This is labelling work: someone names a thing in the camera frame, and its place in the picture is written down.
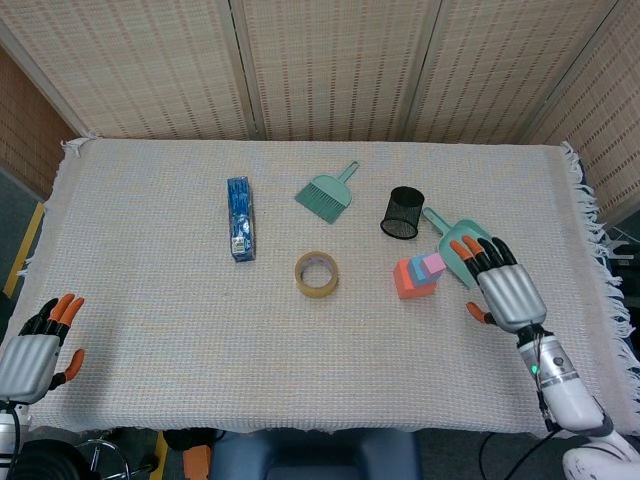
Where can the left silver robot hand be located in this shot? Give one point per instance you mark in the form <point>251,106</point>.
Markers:
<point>25,367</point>

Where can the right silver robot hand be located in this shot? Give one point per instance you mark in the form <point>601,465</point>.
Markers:
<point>512,300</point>

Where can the small pink foam cube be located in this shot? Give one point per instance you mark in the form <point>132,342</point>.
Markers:
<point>432,262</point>

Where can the blue foam cube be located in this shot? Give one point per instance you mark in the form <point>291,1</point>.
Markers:
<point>417,275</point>

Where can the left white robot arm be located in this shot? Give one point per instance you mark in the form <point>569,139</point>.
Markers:
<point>6,430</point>

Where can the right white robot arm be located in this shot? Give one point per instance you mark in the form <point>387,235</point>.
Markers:
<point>570,400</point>

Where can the orange foam cube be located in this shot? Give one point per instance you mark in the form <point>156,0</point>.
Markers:
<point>402,282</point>

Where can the teal hand brush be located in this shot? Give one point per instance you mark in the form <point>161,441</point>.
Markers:
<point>325,197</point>

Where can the teal dustpan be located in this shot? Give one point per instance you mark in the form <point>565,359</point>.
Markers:
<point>452,260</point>

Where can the black ribbed robot cover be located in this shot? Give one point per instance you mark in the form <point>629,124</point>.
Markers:
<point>50,462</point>

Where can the black mesh pen cup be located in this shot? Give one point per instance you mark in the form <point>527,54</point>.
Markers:
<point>400,220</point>

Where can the black fabric bundle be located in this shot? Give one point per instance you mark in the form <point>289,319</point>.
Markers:
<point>190,439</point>

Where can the white woven fringed tablecloth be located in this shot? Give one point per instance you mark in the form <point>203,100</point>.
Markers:
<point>200,325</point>

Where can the orange box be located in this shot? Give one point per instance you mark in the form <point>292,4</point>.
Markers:
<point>196,462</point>

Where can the woven bamboo screen panel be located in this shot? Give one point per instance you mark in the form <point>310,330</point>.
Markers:
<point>605,125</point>
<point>125,65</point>
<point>335,65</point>
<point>500,65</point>

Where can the brown packing tape roll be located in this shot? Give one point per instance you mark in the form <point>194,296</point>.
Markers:
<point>300,282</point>

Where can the brown woven screen panel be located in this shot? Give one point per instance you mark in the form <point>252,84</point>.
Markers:
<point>25,130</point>

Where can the blue padded seat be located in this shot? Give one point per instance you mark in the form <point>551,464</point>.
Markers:
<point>315,455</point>

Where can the blue plastic wrapped package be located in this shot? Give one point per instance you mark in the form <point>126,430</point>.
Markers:
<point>241,220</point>

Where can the chrome stool frame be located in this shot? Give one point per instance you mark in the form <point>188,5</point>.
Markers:
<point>95,452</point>

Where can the white metal bracket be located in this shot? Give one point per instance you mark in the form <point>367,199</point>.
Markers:
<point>617,247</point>

